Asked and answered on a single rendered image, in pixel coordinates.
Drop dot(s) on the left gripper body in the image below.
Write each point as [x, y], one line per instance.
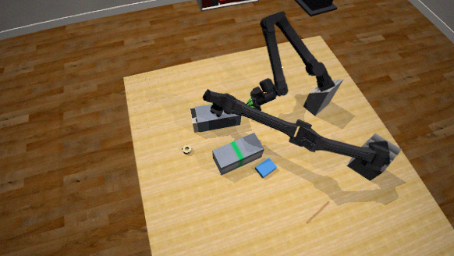
[218, 112]

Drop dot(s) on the blue flat box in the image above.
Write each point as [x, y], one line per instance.
[265, 167]

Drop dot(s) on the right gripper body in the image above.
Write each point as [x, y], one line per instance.
[255, 103]

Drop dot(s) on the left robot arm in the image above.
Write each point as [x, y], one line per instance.
[305, 136]

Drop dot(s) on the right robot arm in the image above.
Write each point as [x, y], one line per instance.
[313, 67]

